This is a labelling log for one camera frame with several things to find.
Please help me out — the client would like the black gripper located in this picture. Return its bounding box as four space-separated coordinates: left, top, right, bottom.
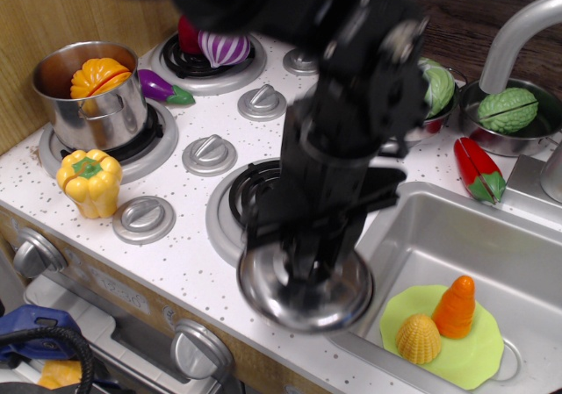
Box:
243 97 406 285

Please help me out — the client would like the shiny steel pot lid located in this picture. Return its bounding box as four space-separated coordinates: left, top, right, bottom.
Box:
237 243 375 334

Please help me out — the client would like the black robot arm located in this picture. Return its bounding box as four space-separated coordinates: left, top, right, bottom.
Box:
173 0 428 283

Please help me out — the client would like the front right black burner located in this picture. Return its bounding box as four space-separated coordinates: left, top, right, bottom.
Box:
205 158 279 268

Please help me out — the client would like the black burner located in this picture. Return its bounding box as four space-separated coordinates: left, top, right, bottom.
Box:
205 158 279 268
39 100 179 184
148 33 267 96

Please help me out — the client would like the silver sink basin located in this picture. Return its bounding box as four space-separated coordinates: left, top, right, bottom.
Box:
332 183 561 393

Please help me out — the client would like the yellow toy corn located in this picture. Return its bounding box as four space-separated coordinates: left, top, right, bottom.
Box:
395 313 442 364

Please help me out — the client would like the silver stovetop knob middle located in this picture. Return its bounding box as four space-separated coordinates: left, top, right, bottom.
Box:
182 134 238 176

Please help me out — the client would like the silver stovetop knob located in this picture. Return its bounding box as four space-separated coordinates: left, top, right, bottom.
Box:
182 134 238 176
283 48 319 76
112 196 176 245
237 84 287 122

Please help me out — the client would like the orange toy carrot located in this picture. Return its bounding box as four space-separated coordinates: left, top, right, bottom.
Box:
431 276 476 340

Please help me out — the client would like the silver stovetop knob upper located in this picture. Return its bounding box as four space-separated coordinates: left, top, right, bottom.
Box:
237 84 287 122

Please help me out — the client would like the shallow steel pan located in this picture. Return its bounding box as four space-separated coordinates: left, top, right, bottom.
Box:
404 66 466 147

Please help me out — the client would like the right oven front knob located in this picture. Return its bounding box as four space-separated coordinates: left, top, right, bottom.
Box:
170 319 234 380

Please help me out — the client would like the oven knob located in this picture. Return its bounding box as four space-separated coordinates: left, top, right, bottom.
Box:
170 319 234 380
13 227 68 279

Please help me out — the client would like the red toy chili pepper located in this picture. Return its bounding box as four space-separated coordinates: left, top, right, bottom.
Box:
453 137 507 204

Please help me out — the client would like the silver stovetop knob front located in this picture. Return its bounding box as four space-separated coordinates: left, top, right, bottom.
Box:
112 196 176 245

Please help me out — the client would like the silver stovetop knob back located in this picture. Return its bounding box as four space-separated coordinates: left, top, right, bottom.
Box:
283 48 319 76

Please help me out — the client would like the lime green plate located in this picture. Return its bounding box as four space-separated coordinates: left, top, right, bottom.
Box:
379 285 504 390

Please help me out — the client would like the front left black burner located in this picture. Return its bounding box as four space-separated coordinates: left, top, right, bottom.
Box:
39 100 179 184

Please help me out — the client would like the green toy cabbage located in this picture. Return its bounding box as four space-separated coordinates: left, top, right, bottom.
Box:
418 58 455 118

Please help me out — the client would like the back left black burner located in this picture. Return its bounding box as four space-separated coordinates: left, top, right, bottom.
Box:
148 33 267 96

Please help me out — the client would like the purple striped toy onion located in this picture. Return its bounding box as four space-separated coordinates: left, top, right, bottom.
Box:
198 31 251 68

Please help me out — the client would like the purple toy eggplant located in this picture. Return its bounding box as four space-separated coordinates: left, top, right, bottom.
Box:
138 69 195 105

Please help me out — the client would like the green bumpy toy gourd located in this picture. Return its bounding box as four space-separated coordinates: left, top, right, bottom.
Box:
477 88 538 134

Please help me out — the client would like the yellow toy bell pepper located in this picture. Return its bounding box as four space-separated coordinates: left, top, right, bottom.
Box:
56 149 123 218

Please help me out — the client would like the dark red toy vegetable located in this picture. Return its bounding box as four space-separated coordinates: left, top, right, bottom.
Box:
177 16 203 55

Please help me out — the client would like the steel bowl by faucet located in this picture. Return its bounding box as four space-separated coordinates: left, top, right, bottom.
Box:
458 79 561 157

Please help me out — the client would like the tall steel pot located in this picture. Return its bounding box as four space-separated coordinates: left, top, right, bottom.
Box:
32 41 148 151

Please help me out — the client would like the orange toy pumpkin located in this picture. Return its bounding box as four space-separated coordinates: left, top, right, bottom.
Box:
70 58 132 99

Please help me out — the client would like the left oven front knob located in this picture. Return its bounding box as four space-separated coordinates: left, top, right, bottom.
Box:
13 227 68 279

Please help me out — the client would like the yellow object bottom left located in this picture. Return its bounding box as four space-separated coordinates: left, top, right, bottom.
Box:
37 360 82 390

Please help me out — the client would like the blue clamp tool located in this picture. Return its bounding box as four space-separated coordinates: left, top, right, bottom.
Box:
1 304 81 362

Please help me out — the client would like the silver faucet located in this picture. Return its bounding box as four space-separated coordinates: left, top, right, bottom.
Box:
479 0 561 94

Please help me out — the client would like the silver oven door handle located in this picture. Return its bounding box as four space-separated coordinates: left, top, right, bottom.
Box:
24 276 220 393

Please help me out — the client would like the black braided cable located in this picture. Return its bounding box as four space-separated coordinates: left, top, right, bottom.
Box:
0 326 96 394

